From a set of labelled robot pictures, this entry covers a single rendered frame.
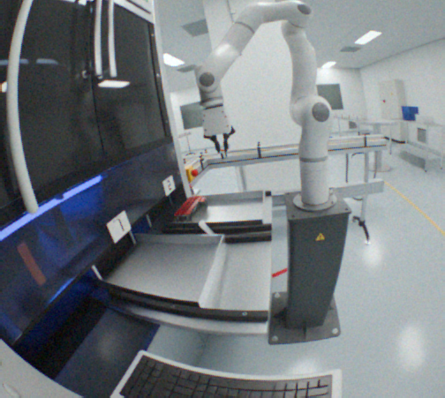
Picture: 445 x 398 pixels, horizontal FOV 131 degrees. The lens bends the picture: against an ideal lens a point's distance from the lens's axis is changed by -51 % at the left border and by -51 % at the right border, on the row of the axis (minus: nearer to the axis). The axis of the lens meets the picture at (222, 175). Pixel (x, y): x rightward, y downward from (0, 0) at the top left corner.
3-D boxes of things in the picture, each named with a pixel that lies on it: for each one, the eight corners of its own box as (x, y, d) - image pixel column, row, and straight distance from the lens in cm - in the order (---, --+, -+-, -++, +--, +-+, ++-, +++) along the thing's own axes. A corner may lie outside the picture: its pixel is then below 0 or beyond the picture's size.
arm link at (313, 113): (320, 153, 90) (314, 96, 88) (341, 162, 73) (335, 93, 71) (295, 156, 86) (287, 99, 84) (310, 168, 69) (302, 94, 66)
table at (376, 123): (368, 177, 377) (368, 123, 357) (350, 163, 457) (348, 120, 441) (405, 172, 427) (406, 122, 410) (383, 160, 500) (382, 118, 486)
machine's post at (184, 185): (212, 309, 158) (141, -9, 130) (214, 303, 161) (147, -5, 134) (221, 309, 156) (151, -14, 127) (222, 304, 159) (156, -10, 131)
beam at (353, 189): (220, 211, 189) (217, 199, 184) (222, 207, 196) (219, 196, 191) (382, 191, 211) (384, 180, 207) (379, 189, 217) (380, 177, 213)
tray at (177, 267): (97, 285, 66) (92, 276, 65) (138, 241, 80) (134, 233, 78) (202, 311, 46) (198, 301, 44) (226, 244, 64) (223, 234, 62)
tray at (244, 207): (171, 230, 79) (169, 222, 77) (193, 202, 99) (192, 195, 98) (263, 228, 68) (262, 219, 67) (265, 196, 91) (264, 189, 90)
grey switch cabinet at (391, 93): (399, 144, 714) (393, 78, 707) (382, 138, 810) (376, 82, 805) (408, 143, 741) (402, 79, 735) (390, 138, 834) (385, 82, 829)
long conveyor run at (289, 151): (177, 174, 183) (174, 156, 180) (184, 168, 197) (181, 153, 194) (387, 150, 196) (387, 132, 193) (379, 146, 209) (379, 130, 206)
